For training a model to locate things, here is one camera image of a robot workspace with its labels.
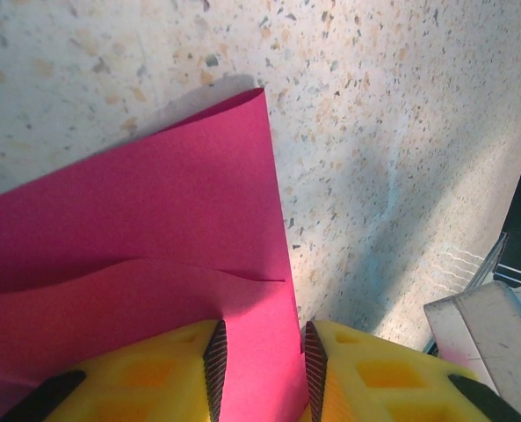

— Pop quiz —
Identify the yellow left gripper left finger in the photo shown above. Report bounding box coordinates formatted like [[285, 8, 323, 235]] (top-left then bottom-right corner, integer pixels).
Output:
[[4, 318, 229, 422]]

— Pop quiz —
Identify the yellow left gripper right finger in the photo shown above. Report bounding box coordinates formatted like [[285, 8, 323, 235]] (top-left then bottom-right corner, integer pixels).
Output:
[[300, 319, 521, 422]]

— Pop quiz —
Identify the pink paper sheet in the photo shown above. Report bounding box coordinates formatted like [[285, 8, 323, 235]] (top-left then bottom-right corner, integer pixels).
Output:
[[0, 86, 308, 422]]

